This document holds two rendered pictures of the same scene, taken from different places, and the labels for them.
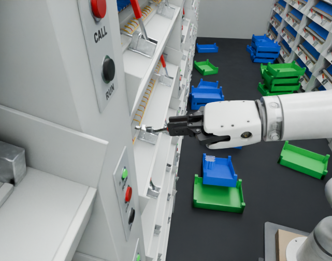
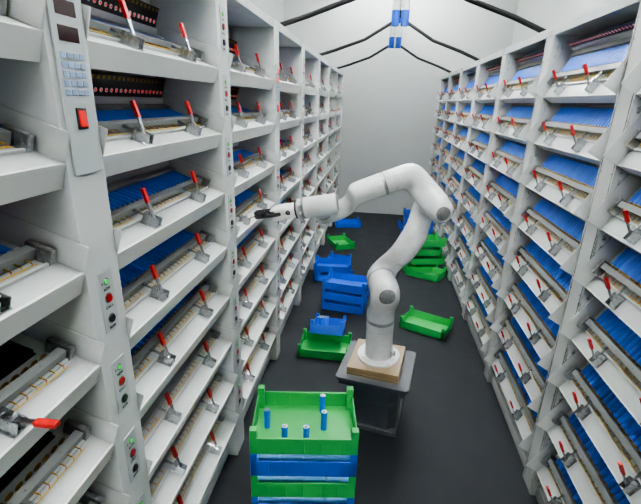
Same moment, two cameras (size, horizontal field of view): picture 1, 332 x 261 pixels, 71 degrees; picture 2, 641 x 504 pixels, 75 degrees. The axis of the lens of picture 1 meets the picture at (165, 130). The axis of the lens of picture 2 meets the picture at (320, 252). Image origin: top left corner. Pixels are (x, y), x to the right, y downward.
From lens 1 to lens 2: 1.29 m
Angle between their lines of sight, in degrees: 18
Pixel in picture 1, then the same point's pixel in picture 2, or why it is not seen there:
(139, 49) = (241, 175)
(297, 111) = (308, 201)
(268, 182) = not seen: hidden behind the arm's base
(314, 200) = (427, 354)
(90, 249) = (218, 224)
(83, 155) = (223, 182)
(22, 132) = (211, 176)
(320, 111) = (316, 200)
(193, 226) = (295, 369)
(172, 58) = (270, 197)
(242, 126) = (285, 208)
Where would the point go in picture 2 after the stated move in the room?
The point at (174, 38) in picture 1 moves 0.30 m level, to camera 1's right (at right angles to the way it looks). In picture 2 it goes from (272, 183) to (332, 184)
